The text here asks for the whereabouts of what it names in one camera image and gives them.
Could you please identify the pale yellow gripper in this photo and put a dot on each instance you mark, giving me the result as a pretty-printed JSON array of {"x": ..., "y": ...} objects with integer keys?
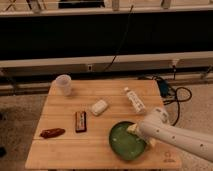
[{"x": 150, "y": 142}]

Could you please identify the green ceramic bowl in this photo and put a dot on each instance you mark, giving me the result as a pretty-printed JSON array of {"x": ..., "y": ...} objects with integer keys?
[{"x": 125, "y": 145}]

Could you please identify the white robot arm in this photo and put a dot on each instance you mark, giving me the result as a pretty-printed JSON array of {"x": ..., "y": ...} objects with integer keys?
[{"x": 156, "y": 125}]

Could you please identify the white plastic bottle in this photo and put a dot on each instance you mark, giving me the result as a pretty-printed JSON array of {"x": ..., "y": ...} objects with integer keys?
[{"x": 135, "y": 100}]

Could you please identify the white wrapped soap bar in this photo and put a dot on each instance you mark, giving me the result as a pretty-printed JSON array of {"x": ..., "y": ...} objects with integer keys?
[{"x": 99, "y": 107}]

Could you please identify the brown chocolate bar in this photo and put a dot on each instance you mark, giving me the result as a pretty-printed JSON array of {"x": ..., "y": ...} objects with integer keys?
[{"x": 80, "y": 121}]

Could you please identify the blue power adapter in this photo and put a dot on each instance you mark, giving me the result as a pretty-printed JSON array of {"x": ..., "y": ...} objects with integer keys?
[{"x": 163, "y": 87}]

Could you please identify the wooden folding table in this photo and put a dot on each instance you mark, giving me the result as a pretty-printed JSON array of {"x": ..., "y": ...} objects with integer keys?
[{"x": 91, "y": 150}]

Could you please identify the red snack packet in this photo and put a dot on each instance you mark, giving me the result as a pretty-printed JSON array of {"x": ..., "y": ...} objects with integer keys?
[{"x": 51, "y": 133}]

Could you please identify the clear plastic cup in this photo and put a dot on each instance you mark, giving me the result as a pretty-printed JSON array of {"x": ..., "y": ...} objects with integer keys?
[{"x": 63, "y": 83}]

